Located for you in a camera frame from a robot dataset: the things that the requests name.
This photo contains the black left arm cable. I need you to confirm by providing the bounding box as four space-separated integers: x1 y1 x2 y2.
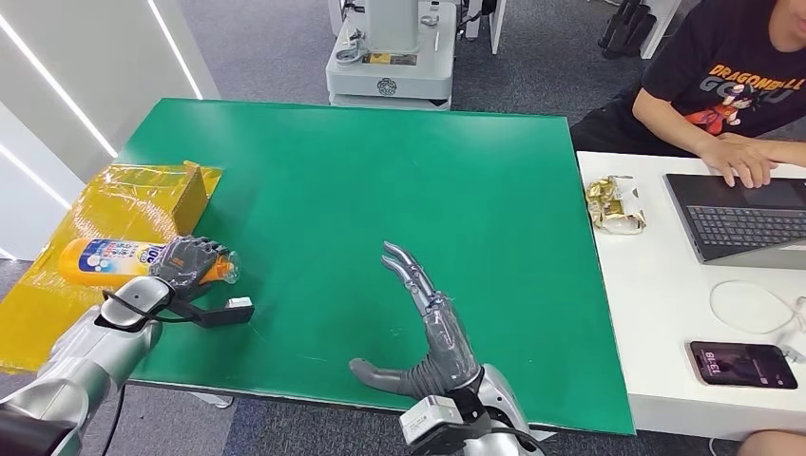
100 286 209 329

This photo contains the gold snack wrapper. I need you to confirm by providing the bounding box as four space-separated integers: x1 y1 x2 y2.
585 175 648 236

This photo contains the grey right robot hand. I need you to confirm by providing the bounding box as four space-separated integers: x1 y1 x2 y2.
349 240 483 401

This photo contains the person's right hand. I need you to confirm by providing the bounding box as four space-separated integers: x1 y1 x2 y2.
697 135 779 190

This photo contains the wall light strip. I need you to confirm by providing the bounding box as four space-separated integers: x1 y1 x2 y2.
147 0 204 101
0 144 71 209
0 12 120 159

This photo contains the grey laptop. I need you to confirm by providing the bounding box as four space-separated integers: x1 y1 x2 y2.
662 173 806 272

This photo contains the person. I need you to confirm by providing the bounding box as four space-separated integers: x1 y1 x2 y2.
569 0 806 190
733 429 806 456

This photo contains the white charging cable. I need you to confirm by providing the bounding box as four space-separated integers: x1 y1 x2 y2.
709 279 806 365

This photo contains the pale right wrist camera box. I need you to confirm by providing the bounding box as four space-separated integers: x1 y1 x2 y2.
398 394 469 448

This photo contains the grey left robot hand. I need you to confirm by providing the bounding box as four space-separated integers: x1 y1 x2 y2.
149 236 231 302

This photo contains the yellow taped cardboard box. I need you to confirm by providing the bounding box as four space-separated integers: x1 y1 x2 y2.
0 161 224 373

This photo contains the black equipment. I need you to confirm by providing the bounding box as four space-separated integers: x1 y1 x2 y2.
598 0 660 61

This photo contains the orange detergent bottle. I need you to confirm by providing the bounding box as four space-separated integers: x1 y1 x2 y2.
57 237 242 288

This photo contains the black smartphone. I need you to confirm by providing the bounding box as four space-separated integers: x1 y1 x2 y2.
689 340 799 390

